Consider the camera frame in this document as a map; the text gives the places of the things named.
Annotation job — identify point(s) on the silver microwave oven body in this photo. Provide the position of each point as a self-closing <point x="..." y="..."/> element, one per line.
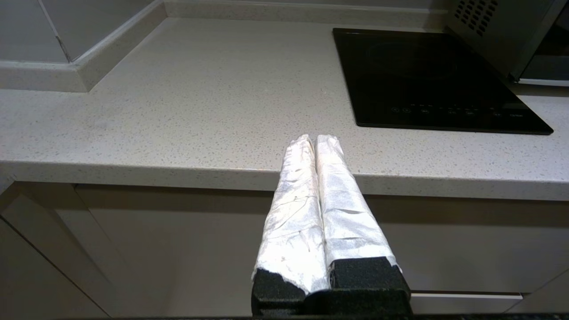
<point x="502" y="40"/>

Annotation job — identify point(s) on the beige cabinet door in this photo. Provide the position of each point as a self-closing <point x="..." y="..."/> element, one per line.
<point x="178" y="249"/>

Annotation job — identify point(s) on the beige drawer front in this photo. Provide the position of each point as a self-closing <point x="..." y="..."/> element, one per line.
<point x="466" y="303"/>
<point x="480" y="249"/>

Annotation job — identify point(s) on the black induction cooktop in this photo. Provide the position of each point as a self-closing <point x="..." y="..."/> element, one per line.
<point x="422" y="75"/>

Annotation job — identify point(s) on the angled grey cabinet panel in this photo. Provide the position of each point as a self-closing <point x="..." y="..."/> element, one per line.
<point x="35" y="266"/>

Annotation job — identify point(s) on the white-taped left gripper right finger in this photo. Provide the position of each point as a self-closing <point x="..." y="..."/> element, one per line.
<point x="351" y="222"/>

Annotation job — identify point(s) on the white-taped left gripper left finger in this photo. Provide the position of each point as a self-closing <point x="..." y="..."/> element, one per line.
<point x="293" y="222"/>

